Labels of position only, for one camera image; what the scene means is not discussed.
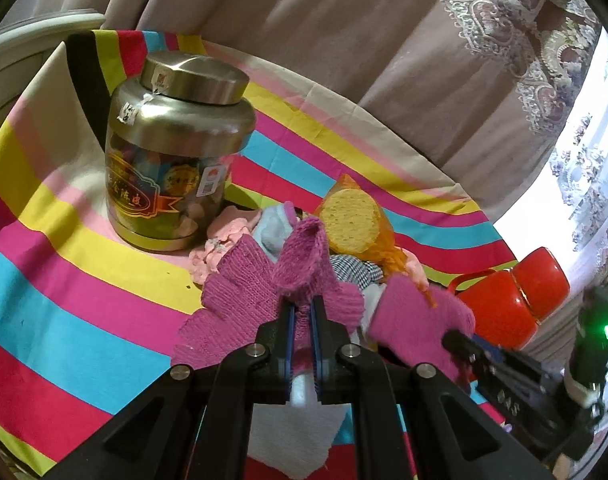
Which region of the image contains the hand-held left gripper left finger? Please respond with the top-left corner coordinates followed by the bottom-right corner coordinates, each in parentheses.
top-left (44, 301), bottom-right (305, 480)

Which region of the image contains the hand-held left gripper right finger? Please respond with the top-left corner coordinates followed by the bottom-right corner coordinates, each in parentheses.
top-left (310, 296), bottom-right (557, 480)

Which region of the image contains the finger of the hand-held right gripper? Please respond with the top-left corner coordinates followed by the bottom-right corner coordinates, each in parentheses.
top-left (441, 329), bottom-right (547, 392)

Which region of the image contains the magenta knit glove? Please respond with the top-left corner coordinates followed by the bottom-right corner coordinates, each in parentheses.
top-left (173, 216), bottom-right (367, 378)
top-left (366, 274), bottom-right (477, 396)

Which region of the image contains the light blue fleece hat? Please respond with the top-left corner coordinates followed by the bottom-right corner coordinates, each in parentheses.
top-left (254, 201), bottom-right (305, 263)

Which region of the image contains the red plastic container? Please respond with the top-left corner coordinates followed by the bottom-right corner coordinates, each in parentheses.
top-left (446, 246), bottom-right (571, 353)

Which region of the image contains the black white checkered cloth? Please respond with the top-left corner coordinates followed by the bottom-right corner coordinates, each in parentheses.
top-left (329, 255), bottom-right (385, 291)

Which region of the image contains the pink cloth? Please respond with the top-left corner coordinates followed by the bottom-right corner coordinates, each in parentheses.
top-left (189, 205), bottom-right (262, 286)

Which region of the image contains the yellow sponge in orange net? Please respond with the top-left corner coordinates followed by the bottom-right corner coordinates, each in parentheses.
top-left (313, 174), bottom-right (435, 308)

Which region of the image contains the white sheer lace curtain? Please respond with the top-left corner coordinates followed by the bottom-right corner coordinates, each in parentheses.
top-left (494, 25), bottom-right (608, 286)

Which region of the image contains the colourful striped blanket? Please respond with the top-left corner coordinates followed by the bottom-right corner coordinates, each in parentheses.
top-left (0, 30), bottom-right (520, 480)

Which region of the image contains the metal lidded glass jar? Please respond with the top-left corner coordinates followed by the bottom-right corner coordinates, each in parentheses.
top-left (104, 51), bottom-right (257, 253)

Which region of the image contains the taupe embroidered curtain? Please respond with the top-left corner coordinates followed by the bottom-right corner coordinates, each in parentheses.
top-left (0, 0), bottom-right (605, 221)

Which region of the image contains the white bed headboard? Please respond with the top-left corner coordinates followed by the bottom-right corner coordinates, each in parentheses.
top-left (0, 7), bottom-right (107, 136)

